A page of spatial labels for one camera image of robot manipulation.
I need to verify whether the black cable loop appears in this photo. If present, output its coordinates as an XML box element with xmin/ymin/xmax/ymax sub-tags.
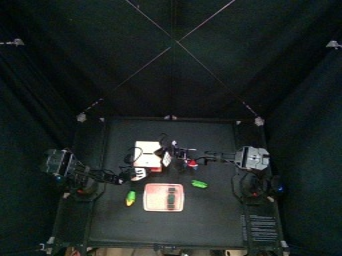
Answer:
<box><xmin>123</xmin><ymin>145</ymin><xmax>144</xmax><ymax>166</ymax></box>

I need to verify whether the black and green toy block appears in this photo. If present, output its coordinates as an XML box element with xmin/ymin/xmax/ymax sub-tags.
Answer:
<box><xmin>165</xmin><ymin>187</ymin><xmax>179</xmax><ymax>204</ymax></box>

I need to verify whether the green toy vegetable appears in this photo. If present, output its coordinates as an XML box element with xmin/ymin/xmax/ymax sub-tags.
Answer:
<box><xmin>189</xmin><ymin>179</ymin><xmax>209</xmax><ymax>190</ymax></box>

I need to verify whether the green toy corn cob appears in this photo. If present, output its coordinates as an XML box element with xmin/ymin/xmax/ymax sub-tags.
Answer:
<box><xmin>124</xmin><ymin>189</ymin><xmax>137</xmax><ymax>207</ymax></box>

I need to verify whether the thin white cord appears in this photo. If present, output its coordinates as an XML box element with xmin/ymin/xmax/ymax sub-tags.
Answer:
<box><xmin>81</xmin><ymin>0</ymin><xmax>236</xmax><ymax>114</ymax></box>
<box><xmin>124</xmin><ymin>0</ymin><xmax>260</xmax><ymax>118</ymax></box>

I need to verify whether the pink plastic tray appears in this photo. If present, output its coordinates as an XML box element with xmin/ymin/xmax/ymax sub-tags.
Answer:
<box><xmin>141</xmin><ymin>182</ymin><xmax>185</xmax><ymax>213</ymax></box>

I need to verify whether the white wooden cabinet box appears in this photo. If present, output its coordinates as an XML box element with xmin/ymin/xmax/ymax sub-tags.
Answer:
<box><xmin>132</xmin><ymin>140</ymin><xmax>163</xmax><ymax>169</ymax></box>

